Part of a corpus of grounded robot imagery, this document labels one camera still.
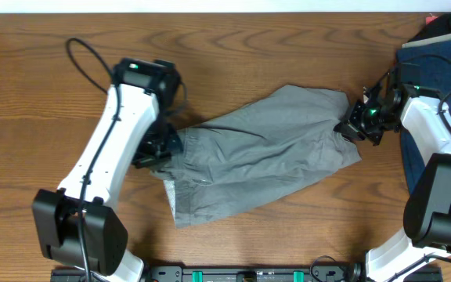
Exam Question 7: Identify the grey shorts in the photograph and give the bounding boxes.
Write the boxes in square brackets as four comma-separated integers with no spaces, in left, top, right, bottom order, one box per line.
[153,85,361,228]

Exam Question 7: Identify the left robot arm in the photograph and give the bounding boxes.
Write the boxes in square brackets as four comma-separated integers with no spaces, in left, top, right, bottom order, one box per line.
[31,58,183,281]

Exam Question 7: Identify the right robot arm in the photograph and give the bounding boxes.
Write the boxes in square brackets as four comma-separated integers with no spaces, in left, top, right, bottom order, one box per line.
[334,62,451,281]

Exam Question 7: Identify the folded navy blue garment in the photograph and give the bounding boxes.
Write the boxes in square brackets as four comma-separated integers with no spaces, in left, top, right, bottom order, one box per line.
[396,41,451,193]

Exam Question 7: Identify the black garment with pink tag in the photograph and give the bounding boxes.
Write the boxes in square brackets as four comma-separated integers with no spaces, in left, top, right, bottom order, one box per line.
[408,13,451,42]

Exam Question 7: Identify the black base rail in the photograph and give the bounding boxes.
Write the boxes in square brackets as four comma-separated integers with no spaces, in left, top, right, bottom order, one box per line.
[50,265,444,282]

